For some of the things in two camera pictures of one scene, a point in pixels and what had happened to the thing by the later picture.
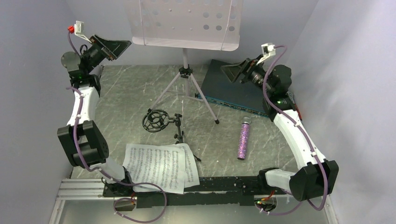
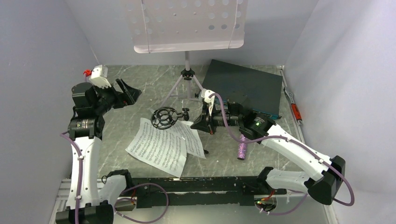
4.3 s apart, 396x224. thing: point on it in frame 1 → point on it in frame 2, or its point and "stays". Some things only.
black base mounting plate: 212,192 stays
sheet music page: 162,164 → 164,148
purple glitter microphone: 243,138 stays
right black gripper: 233,72 → 201,124
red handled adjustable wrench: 291,95 stays
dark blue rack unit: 218,87 stays
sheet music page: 191,176 → 194,146
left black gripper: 112,49 → 130,94
